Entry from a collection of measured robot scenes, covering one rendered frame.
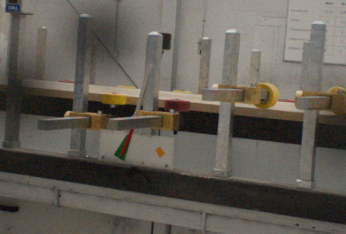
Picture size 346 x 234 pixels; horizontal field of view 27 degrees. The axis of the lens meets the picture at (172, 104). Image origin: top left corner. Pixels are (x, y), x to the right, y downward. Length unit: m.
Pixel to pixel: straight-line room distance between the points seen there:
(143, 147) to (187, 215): 0.25
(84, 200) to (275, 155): 0.63
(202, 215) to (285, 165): 0.31
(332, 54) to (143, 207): 7.22
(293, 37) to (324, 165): 7.25
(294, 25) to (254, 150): 7.20
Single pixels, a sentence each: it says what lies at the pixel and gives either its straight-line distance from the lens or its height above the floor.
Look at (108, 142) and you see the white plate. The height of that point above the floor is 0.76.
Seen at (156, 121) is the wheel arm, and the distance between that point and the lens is 2.16.
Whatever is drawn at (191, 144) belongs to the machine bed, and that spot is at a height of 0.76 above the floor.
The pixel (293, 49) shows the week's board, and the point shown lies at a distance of 9.47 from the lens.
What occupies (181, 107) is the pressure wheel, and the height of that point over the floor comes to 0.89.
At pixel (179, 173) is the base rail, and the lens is 2.17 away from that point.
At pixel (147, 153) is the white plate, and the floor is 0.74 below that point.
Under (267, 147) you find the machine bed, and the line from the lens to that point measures 2.32.
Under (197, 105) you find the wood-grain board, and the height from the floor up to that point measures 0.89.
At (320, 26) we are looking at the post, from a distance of 2.05.
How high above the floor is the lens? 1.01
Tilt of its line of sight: 3 degrees down
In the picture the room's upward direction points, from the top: 4 degrees clockwise
